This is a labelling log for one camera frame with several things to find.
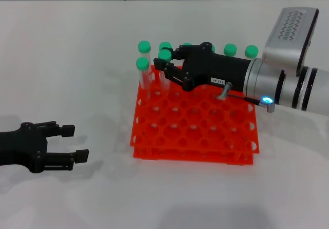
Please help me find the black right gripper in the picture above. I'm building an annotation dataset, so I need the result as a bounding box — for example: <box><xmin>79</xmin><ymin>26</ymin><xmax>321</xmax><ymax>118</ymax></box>
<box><xmin>153</xmin><ymin>42</ymin><xmax>252</xmax><ymax>93</ymax></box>

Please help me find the orange test tube rack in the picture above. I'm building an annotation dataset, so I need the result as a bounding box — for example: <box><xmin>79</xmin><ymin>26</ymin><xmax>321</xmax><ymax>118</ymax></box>
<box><xmin>130</xmin><ymin>64</ymin><xmax>260</xmax><ymax>166</ymax></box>

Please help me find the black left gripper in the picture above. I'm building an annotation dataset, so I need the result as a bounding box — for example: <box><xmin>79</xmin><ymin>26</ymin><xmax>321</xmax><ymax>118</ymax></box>
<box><xmin>0</xmin><ymin>120</ymin><xmax>90</xmax><ymax>174</ymax></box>

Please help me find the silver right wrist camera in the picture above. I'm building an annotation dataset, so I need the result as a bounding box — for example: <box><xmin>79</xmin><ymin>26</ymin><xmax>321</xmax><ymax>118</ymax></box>
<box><xmin>261</xmin><ymin>7</ymin><xmax>320</xmax><ymax>77</ymax></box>

